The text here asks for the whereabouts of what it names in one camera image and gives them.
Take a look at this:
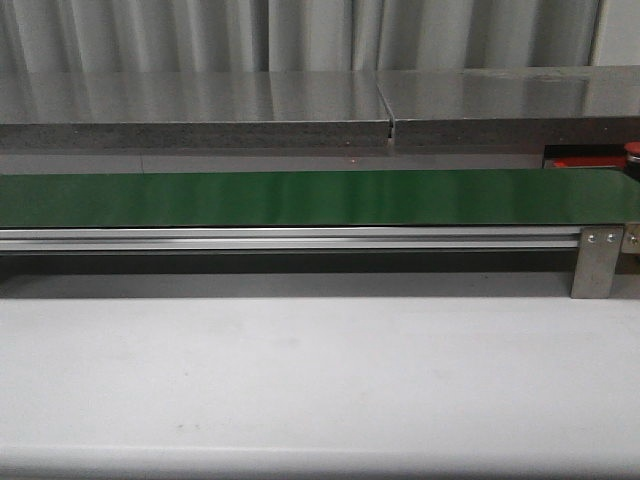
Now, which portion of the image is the red plastic bin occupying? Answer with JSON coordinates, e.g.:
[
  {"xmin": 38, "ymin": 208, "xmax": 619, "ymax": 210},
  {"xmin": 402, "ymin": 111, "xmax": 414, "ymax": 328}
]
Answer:
[{"xmin": 544, "ymin": 144, "xmax": 626, "ymax": 170}]

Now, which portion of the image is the green conveyor belt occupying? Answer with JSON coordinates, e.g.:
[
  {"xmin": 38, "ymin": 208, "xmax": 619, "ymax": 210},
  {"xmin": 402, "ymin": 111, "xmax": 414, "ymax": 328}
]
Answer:
[{"xmin": 1, "ymin": 168, "xmax": 639, "ymax": 228}]

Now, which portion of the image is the right grey steel shelf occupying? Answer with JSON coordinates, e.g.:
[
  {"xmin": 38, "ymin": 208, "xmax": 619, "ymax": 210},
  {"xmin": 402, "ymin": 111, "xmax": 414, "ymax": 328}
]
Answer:
[{"xmin": 377, "ymin": 66, "xmax": 639, "ymax": 149}]

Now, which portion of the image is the grey steel shelf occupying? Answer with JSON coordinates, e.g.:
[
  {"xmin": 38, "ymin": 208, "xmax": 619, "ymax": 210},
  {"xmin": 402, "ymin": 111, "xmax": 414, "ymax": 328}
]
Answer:
[
  {"xmin": 377, "ymin": 66, "xmax": 639, "ymax": 149},
  {"xmin": 1, "ymin": 72, "xmax": 391, "ymax": 150}
]

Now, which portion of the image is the left grey steel shelf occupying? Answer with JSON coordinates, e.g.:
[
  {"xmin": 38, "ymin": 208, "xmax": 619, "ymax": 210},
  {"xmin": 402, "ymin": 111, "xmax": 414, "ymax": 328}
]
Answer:
[{"xmin": 1, "ymin": 72, "xmax": 391, "ymax": 150}]

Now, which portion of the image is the grey pleated curtain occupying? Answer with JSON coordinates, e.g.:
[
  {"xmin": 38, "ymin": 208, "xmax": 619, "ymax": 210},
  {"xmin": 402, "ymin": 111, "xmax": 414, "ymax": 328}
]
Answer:
[{"xmin": 0, "ymin": 0, "xmax": 604, "ymax": 74}]

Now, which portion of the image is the aluminium conveyor side rail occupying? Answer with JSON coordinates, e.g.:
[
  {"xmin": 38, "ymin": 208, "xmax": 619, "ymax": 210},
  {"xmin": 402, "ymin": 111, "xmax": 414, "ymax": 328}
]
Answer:
[{"xmin": 1, "ymin": 226, "xmax": 581, "ymax": 255}]

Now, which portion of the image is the steel conveyor support bracket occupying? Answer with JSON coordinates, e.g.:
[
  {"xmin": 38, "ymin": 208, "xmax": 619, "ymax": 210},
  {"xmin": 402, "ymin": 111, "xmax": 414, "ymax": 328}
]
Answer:
[{"xmin": 571, "ymin": 226, "xmax": 624, "ymax": 299}]

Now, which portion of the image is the conveyor end bracket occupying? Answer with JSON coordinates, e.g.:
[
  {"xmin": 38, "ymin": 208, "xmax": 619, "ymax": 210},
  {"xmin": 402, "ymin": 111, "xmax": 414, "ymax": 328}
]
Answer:
[{"xmin": 617, "ymin": 223, "xmax": 640, "ymax": 275}]

